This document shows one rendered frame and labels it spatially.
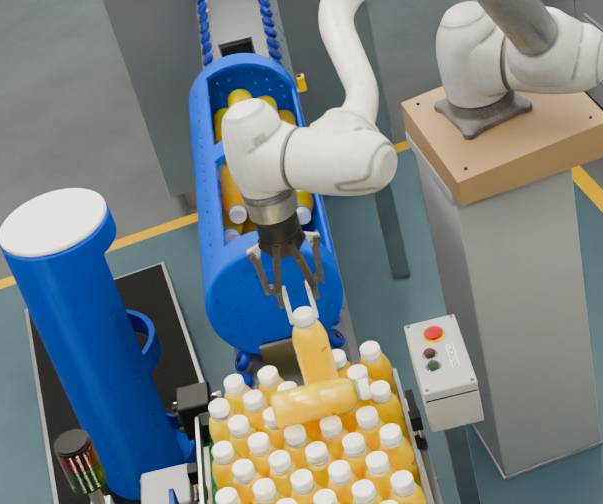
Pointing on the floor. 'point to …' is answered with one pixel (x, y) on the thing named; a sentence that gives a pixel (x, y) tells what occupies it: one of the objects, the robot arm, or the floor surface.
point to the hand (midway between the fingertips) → (299, 302)
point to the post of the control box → (462, 465)
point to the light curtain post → (391, 232)
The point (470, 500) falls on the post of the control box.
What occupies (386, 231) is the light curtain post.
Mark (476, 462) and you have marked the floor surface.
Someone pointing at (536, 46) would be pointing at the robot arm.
